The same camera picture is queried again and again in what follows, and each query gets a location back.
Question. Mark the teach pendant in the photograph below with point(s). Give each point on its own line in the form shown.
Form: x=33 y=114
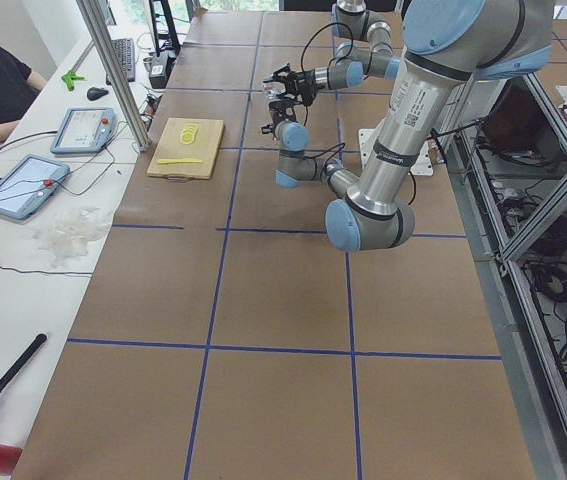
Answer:
x=84 y=130
x=25 y=188

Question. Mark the aluminium frame post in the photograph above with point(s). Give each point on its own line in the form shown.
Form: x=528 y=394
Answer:
x=99 y=33

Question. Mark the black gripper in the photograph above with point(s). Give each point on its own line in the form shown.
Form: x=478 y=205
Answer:
x=278 y=114
x=304 y=80

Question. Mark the clear glass shaker cup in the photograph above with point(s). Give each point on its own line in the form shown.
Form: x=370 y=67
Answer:
x=272 y=92

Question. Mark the crumpled clear plastic wrap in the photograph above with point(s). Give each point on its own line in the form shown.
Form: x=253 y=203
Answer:
x=69 y=236

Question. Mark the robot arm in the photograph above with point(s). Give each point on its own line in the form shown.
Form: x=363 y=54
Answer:
x=366 y=51
x=446 y=44

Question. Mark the black computer mouse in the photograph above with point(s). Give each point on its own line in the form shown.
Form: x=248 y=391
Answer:
x=96 y=93

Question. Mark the bamboo cutting board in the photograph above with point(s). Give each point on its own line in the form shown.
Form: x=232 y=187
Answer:
x=206 y=145

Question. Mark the black keyboard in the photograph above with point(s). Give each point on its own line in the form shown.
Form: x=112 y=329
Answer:
x=125 y=54

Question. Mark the black handle tool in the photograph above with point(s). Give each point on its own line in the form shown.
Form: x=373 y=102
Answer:
x=22 y=360

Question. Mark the yellow plastic knife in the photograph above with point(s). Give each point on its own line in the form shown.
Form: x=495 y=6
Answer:
x=183 y=160

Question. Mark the green plastic tool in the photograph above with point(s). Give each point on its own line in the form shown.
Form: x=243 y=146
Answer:
x=70 y=78

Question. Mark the lemon slice one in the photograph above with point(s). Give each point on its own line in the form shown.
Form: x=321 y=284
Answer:
x=186 y=141

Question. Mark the teach pendant near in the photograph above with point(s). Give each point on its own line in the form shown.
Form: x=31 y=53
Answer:
x=25 y=188

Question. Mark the teach pendant far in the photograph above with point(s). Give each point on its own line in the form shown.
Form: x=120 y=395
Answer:
x=84 y=130

